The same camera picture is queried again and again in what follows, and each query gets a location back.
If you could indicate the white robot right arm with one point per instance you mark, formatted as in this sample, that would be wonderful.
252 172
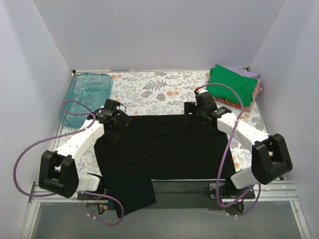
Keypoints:
270 156

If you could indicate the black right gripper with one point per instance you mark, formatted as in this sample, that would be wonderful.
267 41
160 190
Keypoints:
190 112

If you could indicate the black t-shirt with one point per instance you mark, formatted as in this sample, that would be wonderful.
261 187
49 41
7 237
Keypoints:
163 148

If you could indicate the teal transparent plastic tray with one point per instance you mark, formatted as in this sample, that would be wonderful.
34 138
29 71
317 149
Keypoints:
91 89

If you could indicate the green folded t-shirt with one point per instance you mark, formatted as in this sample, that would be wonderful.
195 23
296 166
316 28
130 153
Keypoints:
242 85

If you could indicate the aluminium frame rail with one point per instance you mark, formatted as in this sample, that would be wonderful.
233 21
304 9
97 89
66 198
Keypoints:
268 212

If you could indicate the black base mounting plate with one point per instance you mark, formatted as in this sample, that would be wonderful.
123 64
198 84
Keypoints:
163 195

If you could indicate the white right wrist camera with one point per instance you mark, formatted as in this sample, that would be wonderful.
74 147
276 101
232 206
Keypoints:
199 91

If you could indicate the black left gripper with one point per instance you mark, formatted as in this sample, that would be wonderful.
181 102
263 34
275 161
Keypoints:
119 127

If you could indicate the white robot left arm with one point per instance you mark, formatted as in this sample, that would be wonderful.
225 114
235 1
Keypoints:
58 170

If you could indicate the orange patterned folded t-shirt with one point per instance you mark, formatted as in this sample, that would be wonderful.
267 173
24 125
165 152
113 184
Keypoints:
227 102

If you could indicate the pink folded t-shirt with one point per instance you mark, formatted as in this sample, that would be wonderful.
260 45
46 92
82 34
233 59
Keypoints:
256 91

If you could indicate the lavender folded t-shirt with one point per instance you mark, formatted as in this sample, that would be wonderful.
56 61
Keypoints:
244 73

